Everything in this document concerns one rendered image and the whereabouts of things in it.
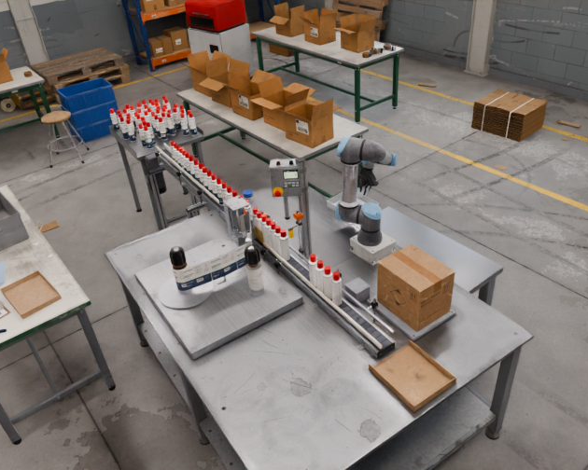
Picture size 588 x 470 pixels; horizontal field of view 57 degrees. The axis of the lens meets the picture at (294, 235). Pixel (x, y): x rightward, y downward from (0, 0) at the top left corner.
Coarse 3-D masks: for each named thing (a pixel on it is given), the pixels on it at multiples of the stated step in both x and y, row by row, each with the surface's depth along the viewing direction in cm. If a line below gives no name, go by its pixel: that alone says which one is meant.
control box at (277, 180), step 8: (272, 160) 297; (280, 160) 296; (288, 160) 295; (272, 168) 290; (280, 168) 290; (288, 168) 290; (296, 168) 290; (272, 176) 293; (280, 176) 293; (272, 184) 296; (280, 184) 295; (272, 192) 300; (288, 192) 298; (296, 192) 298
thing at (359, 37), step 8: (344, 16) 672; (352, 16) 676; (360, 16) 676; (368, 16) 666; (344, 24) 674; (352, 24) 680; (360, 24) 641; (368, 24) 648; (344, 32) 649; (352, 32) 649; (360, 32) 650; (368, 32) 656; (344, 40) 673; (352, 40) 662; (360, 40) 656; (368, 40) 662; (344, 48) 680; (352, 48) 668; (360, 48) 662; (368, 48) 668
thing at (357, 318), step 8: (256, 240) 339; (264, 248) 333; (296, 264) 316; (304, 272) 309; (312, 288) 297; (320, 296) 292; (328, 304) 286; (344, 304) 285; (352, 312) 280; (360, 320) 275; (368, 328) 270; (376, 336) 265; (384, 336) 265; (384, 344) 260
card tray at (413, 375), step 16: (400, 352) 261; (416, 352) 261; (384, 368) 254; (400, 368) 253; (416, 368) 253; (432, 368) 252; (400, 384) 246; (416, 384) 245; (432, 384) 245; (448, 384) 241; (416, 400) 238
